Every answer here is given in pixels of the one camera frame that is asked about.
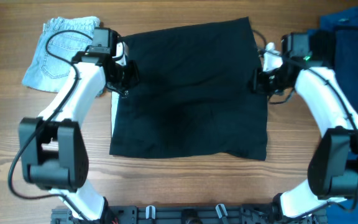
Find right black cable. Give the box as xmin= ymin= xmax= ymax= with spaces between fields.
xmin=252 ymin=29 xmax=358 ymax=215

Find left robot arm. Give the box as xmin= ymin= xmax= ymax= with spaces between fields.
xmin=7 ymin=27 xmax=139 ymax=223

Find left black cable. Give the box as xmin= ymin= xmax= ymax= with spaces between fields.
xmin=7 ymin=29 xmax=94 ymax=224

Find black shorts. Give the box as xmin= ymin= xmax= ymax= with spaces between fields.
xmin=109 ymin=17 xmax=268 ymax=161

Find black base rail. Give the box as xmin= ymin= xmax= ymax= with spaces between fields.
xmin=50 ymin=203 xmax=328 ymax=224

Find folded light blue jeans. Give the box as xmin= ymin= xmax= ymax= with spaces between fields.
xmin=22 ymin=16 xmax=101 ymax=93

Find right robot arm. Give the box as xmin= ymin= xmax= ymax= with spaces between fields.
xmin=250 ymin=33 xmax=358 ymax=223

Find black cable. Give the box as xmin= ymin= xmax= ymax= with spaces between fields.
xmin=7 ymin=29 xmax=94 ymax=224
xmin=252 ymin=29 xmax=358 ymax=215

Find blue garment pile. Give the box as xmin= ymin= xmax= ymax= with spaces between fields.
xmin=306 ymin=6 xmax=358 ymax=224

